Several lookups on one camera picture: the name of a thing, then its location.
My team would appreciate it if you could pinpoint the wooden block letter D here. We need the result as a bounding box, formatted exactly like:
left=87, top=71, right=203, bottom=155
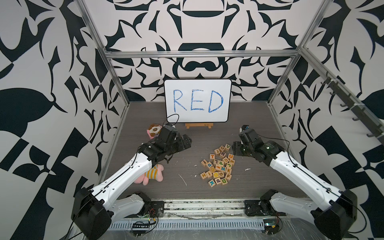
left=221, top=178, right=228, bottom=185

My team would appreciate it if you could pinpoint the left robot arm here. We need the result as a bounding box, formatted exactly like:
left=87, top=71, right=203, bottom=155
left=71, top=124, right=192, bottom=240

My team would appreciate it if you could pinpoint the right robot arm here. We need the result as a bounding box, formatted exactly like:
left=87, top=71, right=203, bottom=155
left=232, top=125, right=358, bottom=240

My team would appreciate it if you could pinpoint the wooden block letter F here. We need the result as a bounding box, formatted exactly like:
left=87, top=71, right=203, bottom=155
left=225, top=174, right=232, bottom=181

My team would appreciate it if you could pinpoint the wooden block letter J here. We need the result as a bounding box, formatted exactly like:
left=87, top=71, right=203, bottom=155
left=201, top=159, right=208, bottom=166

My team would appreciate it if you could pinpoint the wooden block letter H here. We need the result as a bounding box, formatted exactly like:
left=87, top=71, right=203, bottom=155
left=200, top=173, right=208, bottom=180

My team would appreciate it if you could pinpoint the wooden block letter K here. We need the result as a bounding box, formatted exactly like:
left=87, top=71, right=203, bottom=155
left=209, top=180, right=216, bottom=187

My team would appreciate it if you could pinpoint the small wooden easel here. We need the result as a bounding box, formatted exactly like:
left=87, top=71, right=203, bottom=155
left=185, top=123, right=214, bottom=129

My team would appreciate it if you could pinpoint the pink plush toy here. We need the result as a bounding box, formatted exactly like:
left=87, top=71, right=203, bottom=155
left=134, top=164, right=164, bottom=186

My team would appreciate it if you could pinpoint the white dry-erase board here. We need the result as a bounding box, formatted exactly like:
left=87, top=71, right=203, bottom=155
left=164, top=79, right=232, bottom=123

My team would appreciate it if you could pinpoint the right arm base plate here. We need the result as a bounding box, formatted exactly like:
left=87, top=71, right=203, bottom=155
left=244, top=200, right=271, bottom=217

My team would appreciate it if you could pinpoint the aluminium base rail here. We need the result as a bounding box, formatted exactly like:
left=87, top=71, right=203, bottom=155
left=74, top=196, right=331, bottom=221

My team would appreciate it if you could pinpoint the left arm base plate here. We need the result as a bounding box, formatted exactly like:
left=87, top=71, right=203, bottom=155
left=140, top=201, right=165, bottom=218

